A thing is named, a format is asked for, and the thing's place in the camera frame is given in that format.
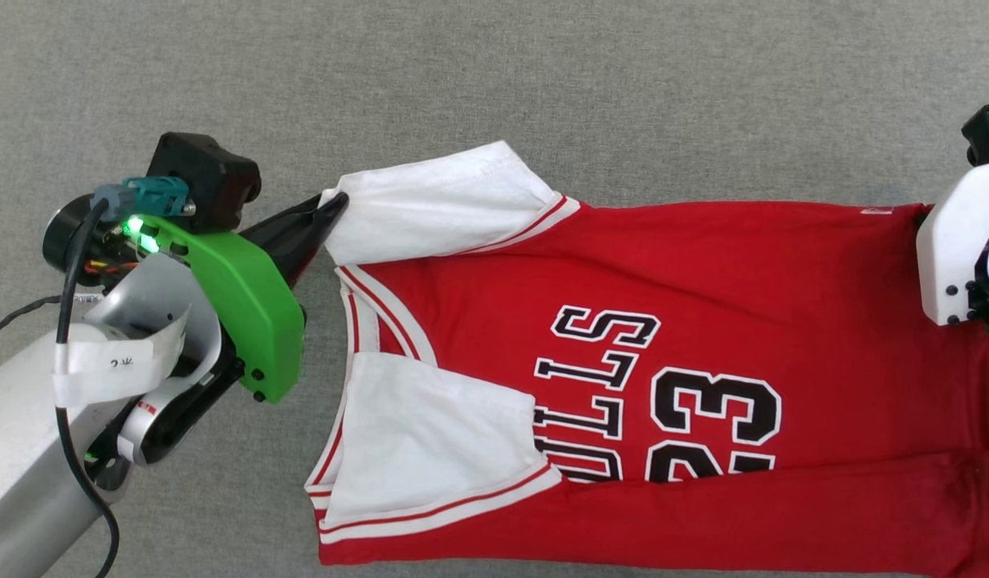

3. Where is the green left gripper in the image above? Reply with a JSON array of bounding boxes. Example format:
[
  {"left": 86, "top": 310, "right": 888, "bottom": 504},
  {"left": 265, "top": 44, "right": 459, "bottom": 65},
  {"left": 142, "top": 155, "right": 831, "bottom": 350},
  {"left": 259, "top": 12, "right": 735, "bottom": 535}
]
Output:
[{"left": 137, "top": 191, "right": 351, "bottom": 405}]

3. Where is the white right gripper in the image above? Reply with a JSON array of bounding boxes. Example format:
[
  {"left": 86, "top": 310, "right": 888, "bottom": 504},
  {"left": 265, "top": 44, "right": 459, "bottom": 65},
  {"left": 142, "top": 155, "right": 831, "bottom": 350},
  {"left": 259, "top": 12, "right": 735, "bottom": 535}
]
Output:
[{"left": 916, "top": 159, "right": 989, "bottom": 327}]

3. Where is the red and white basketball jersey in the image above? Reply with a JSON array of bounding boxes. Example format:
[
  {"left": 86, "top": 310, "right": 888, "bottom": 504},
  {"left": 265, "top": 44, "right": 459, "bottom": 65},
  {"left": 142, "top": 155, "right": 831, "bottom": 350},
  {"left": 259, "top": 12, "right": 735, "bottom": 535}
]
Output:
[{"left": 304, "top": 140, "right": 989, "bottom": 576}]

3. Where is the white paper cable tag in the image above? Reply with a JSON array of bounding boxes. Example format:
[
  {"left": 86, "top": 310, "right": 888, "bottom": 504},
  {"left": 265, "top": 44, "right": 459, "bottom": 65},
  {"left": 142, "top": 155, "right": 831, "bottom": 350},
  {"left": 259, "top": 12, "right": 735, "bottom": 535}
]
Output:
[{"left": 53, "top": 305, "right": 192, "bottom": 408}]

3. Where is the left camera cable teal plug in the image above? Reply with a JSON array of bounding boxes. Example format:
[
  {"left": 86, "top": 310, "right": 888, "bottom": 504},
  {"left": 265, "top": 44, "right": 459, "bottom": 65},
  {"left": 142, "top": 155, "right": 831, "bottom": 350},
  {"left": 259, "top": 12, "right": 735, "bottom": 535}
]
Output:
[{"left": 51, "top": 177, "right": 192, "bottom": 578}]

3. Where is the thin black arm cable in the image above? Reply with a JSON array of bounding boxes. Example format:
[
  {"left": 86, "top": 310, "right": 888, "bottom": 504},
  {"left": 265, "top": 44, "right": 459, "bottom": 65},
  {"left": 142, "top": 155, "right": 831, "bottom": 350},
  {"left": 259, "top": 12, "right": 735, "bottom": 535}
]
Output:
[{"left": 0, "top": 295, "right": 66, "bottom": 348}]

